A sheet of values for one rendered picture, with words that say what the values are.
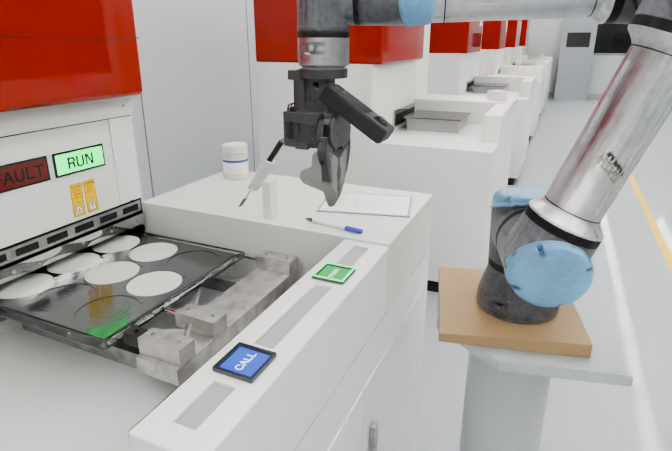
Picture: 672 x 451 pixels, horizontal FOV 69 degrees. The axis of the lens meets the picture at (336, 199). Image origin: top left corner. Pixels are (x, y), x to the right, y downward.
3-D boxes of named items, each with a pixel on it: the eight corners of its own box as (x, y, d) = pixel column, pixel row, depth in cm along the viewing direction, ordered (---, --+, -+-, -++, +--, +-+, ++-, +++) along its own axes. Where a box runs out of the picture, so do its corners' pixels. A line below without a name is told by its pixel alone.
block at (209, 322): (175, 326, 81) (174, 311, 80) (189, 316, 84) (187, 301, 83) (215, 338, 78) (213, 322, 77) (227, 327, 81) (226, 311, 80)
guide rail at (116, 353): (23, 329, 91) (19, 315, 90) (33, 324, 93) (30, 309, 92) (248, 408, 72) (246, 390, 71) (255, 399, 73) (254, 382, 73)
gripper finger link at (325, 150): (329, 176, 77) (329, 121, 74) (339, 177, 76) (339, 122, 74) (315, 183, 73) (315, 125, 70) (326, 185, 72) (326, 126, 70)
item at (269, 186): (247, 217, 107) (244, 157, 103) (257, 211, 110) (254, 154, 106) (271, 221, 105) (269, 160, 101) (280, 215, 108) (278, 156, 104)
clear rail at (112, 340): (97, 351, 73) (95, 343, 73) (241, 255, 106) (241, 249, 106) (104, 353, 73) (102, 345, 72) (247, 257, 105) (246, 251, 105)
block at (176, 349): (139, 353, 74) (136, 336, 73) (155, 341, 77) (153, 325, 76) (180, 367, 71) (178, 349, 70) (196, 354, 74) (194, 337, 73)
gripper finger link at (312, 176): (305, 202, 80) (304, 146, 77) (338, 206, 78) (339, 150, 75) (296, 207, 77) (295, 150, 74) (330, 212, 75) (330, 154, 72)
